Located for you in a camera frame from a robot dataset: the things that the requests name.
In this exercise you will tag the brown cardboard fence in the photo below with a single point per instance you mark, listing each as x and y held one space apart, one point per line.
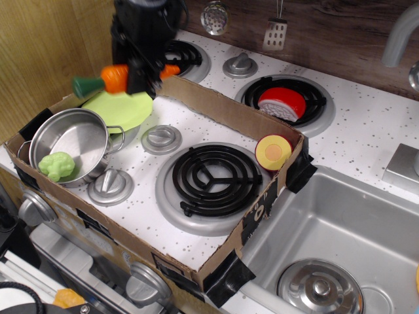
204 272

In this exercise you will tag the hanging metal spatula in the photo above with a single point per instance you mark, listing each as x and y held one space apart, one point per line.
275 32

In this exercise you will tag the upper grey stove knob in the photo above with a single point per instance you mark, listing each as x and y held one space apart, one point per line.
161 139

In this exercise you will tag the right front oven knob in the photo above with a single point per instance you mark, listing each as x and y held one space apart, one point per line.
145 287

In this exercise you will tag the stainless steel sink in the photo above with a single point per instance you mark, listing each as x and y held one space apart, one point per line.
370 233

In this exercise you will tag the grey faucet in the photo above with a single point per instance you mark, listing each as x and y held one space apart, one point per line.
401 52

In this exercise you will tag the front black stove burner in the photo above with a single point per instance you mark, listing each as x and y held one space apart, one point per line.
206 189

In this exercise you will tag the lower grey stove knob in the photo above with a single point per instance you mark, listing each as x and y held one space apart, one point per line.
111 188

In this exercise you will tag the silver sink drain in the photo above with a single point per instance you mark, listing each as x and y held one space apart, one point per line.
319 286

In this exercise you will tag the hanging metal strainer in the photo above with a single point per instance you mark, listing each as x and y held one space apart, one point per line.
215 18

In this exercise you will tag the back left stove burner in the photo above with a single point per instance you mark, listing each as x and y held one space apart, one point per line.
193 62

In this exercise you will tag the yellow red toy fruit half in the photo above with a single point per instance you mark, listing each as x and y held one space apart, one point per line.
272 151

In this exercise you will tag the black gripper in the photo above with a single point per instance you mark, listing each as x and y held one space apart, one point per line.
138 44

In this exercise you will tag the orange toy carrot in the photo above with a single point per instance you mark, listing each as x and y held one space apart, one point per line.
113 79

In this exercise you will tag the light green plate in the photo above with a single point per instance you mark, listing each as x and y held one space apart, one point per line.
122 110

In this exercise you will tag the green toy broccoli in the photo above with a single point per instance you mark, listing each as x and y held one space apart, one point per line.
57 165

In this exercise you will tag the left front oven knob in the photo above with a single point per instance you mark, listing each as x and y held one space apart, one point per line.
34 210

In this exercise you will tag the back right stove burner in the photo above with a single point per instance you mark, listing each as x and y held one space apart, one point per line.
320 107

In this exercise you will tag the oven knob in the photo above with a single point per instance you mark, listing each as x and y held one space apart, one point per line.
145 287
34 210

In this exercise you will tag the red toy cheese wedge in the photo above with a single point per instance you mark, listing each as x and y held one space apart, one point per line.
282 103

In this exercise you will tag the yellow toy piece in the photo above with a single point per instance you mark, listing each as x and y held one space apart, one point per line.
66 298

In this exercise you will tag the back grey stove knob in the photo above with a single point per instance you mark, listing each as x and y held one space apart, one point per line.
240 67

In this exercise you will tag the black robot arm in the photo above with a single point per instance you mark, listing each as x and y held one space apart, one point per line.
172 11

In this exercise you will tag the grey stove knob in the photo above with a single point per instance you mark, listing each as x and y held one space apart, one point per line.
240 67
111 188
161 139

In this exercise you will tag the stainless steel pot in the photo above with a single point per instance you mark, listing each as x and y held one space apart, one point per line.
80 133

